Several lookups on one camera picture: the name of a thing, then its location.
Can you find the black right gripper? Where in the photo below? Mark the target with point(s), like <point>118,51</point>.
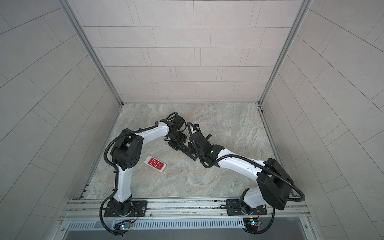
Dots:
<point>191,149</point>

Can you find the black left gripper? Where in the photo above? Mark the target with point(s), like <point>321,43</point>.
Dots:
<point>184,137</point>

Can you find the black remote control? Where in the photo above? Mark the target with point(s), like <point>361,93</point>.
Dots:
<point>183,148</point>

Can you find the red white remote control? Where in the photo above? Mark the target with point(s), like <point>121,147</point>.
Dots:
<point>155,163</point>

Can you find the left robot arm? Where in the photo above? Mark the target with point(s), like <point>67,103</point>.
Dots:
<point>126,150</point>

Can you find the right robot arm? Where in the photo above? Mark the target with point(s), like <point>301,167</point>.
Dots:
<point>275,187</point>

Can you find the right circuit board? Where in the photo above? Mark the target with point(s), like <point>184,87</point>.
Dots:
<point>252,225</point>

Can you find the circuit board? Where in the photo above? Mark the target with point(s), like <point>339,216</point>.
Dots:
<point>252,225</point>
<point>123,226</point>

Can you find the left circuit board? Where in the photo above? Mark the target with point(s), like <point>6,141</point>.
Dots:
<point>123,226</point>

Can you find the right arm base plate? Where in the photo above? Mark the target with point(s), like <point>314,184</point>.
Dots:
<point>233,207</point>

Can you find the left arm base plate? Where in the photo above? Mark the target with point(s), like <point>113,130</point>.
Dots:
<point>126,209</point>

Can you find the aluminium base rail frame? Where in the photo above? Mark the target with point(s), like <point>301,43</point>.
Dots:
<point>158,208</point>

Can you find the aluminium corner post left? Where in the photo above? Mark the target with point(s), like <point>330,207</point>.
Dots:
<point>88,47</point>

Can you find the aluminium corner post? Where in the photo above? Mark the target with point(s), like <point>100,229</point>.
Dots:
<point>288,42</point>
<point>88,47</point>

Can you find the aluminium corner post right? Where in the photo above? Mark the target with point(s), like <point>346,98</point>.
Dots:
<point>288,42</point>

